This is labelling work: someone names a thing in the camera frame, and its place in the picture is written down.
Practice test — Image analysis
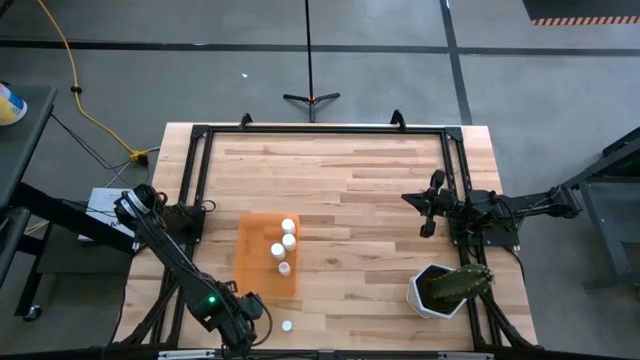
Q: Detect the white paper sheet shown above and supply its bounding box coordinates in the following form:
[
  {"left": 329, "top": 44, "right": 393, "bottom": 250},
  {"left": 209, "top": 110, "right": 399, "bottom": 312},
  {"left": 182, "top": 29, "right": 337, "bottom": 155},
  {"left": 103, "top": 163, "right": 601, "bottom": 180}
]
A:
[{"left": 78, "top": 186, "right": 137, "bottom": 242}]

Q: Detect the black orange-striped floor mat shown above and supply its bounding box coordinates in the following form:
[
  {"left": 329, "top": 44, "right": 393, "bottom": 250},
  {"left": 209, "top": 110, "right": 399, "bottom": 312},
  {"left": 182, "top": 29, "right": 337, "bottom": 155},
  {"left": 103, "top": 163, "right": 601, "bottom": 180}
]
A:
[{"left": 521, "top": 0, "right": 640, "bottom": 27}]

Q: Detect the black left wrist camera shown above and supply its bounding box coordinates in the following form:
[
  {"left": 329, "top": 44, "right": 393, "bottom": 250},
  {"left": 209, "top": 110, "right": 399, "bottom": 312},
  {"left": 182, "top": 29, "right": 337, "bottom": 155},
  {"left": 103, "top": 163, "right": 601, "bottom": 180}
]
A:
[{"left": 242, "top": 293, "right": 265, "bottom": 322}]

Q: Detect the orange translucent basket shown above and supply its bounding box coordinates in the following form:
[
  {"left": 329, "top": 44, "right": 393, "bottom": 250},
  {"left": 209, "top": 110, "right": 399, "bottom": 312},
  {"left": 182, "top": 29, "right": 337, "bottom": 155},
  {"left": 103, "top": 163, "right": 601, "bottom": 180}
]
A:
[{"left": 233, "top": 211, "right": 302, "bottom": 300}]

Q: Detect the yellow extension cable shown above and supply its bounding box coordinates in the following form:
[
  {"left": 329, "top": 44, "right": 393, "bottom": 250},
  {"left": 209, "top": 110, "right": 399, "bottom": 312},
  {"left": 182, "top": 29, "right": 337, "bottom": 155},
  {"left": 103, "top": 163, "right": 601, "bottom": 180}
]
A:
[{"left": 35, "top": 0, "right": 150, "bottom": 168}]

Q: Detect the black tripod stand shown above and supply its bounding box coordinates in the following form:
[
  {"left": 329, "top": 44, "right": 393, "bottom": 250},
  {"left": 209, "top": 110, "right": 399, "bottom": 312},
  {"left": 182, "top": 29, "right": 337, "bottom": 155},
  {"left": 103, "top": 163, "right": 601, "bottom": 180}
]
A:
[{"left": 282, "top": 0, "right": 342, "bottom": 124}]

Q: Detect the black metal equipment stand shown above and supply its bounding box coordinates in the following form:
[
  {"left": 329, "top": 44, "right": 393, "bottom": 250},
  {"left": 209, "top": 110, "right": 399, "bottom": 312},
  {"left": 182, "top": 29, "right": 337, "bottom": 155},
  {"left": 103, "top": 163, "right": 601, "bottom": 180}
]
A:
[{"left": 563, "top": 126, "right": 640, "bottom": 292}]

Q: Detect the white hexagonal plant pot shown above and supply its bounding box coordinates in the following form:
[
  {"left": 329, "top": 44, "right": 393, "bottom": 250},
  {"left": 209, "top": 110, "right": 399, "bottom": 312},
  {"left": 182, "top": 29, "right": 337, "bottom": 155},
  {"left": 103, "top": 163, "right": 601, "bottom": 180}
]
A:
[{"left": 405, "top": 262, "right": 470, "bottom": 320}]

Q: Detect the black metal cart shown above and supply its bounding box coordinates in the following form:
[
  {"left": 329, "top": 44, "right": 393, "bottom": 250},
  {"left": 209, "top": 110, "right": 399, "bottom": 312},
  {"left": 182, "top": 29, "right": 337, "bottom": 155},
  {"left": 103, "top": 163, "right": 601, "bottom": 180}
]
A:
[{"left": 0, "top": 83, "right": 142, "bottom": 323}]

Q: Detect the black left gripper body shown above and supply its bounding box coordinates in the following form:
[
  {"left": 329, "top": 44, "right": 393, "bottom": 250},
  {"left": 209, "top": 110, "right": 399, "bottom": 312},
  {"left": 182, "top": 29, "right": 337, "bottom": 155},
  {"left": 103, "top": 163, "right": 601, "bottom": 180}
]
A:
[{"left": 221, "top": 306, "right": 261, "bottom": 358}]

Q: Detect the thin black floor cable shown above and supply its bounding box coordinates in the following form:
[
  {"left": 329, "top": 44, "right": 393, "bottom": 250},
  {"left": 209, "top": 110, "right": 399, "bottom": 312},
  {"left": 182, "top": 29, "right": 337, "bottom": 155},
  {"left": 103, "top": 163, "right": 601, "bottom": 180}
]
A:
[{"left": 49, "top": 112, "right": 134, "bottom": 172}]

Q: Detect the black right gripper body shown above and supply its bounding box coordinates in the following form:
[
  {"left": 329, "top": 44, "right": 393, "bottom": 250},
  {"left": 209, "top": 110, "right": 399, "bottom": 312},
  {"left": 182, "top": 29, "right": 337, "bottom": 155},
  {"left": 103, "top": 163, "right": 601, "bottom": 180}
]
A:
[{"left": 418, "top": 168, "right": 460, "bottom": 240}]

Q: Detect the yellow and blue container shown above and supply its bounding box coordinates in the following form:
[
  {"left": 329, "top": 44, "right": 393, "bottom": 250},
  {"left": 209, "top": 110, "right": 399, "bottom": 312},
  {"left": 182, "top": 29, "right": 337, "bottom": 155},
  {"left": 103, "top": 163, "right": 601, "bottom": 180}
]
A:
[{"left": 0, "top": 81, "right": 29, "bottom": 127}]

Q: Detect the green cactus plant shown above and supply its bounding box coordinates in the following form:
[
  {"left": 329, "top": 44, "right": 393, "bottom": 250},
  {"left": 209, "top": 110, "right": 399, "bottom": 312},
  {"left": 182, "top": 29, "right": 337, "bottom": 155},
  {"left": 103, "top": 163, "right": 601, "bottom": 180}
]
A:
[{"left": 427, "top": 263, "right": 495, "bottom": 304}]

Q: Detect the black aluminium table frame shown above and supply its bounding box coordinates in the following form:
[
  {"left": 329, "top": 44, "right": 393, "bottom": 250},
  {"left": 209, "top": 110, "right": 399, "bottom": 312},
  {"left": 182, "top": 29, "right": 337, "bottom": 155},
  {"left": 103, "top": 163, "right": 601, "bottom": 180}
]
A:
[{"left": 113, "top": 123, "right": 540, "bottom": 360}]

